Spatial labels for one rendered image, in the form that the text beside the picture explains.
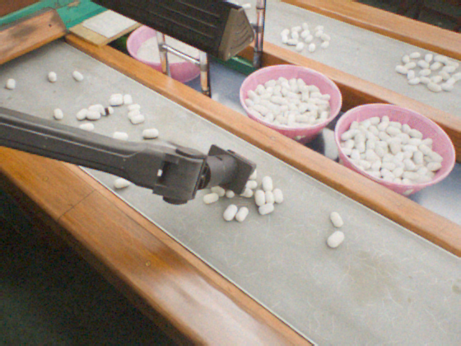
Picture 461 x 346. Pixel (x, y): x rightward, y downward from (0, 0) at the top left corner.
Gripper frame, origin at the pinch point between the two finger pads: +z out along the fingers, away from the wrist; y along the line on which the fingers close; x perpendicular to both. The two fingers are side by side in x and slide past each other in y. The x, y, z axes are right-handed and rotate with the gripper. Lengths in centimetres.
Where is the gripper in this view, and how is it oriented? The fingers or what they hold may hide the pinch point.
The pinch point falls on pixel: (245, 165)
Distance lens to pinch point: 77.8
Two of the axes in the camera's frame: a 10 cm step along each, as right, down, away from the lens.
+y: -8.0, -4.7, 3.7
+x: -3.9, 8.8, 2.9
